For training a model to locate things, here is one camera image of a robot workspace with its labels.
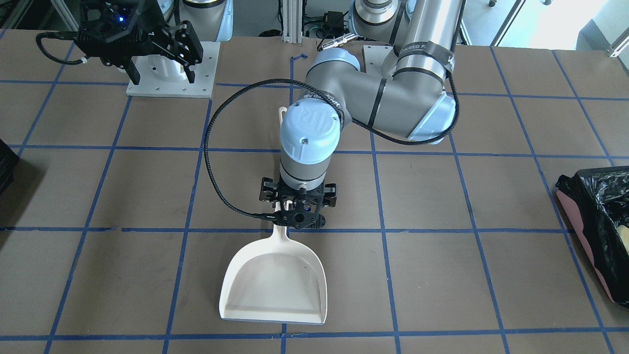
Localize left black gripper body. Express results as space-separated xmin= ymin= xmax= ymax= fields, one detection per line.
xmin=259 ymin=177 xmax=337 ymax=229

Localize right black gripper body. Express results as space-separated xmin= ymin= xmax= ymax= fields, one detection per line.
xmin=74 ymin=0 xmax=203 ymax=85

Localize beige plastic dustpan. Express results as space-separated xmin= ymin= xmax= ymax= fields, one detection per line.
xmin=219 ymin=225 xmax=328 ymax=325

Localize beige hand brush black bristles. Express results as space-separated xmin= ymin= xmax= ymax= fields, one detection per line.
xmin=277 ymin=107 xmax=287 ymax=127

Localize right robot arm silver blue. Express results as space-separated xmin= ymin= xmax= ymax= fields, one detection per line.
xmin=74 ymin=0 xmax=233 ymax=85

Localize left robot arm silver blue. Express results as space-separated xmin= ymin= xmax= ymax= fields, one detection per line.
xmin=260 ymin=0 xmax=465 ymax=229

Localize bin with black trash bag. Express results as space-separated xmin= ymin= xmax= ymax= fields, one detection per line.
xmin=555 ymin=166 xmax=629 ymax=307

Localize silver cylindrical connector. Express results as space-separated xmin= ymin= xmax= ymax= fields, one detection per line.
xmin=317 ymin=33 xmax=359 ymax=52

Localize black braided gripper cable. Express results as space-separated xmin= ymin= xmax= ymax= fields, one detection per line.
xmin=202 ymin=0 xmax=467 ymax=219

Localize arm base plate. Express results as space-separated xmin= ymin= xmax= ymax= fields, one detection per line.
xmin=363 ymin=44 xmax=448 ymax=106
xmin=126 ymin=42 xmax=221 ymax=98

